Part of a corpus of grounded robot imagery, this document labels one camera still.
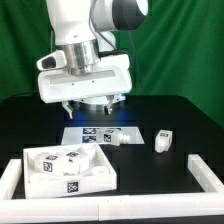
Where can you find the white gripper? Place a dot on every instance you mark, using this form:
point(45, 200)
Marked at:
point(108, 77)

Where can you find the white square tabletop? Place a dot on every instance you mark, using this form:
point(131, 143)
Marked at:
point(98, 178)

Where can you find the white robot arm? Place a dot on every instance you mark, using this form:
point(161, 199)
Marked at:
point(86, 66)

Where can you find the white marker sheet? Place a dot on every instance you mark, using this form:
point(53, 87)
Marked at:
point(78, 135)

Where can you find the white U-shaped fence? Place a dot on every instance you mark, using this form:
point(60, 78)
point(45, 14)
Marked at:
point(207, 203)

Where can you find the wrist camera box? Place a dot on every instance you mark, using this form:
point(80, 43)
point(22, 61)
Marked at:
point(52, 61)

